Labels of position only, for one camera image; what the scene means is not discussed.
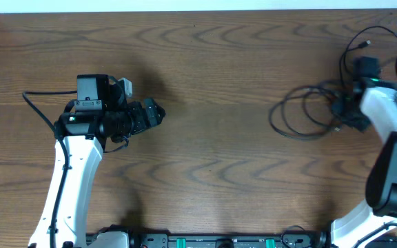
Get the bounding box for black USB cable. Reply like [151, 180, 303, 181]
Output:
[267, 81, 344, 141]
[338, 25, 397, 94]

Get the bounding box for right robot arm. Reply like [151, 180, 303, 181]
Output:
[329, 56, 397, 247]

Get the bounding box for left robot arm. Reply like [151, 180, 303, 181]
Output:
[28, 74, 165, 248]

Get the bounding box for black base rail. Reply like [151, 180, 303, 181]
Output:
[88, 223, 397, 248]

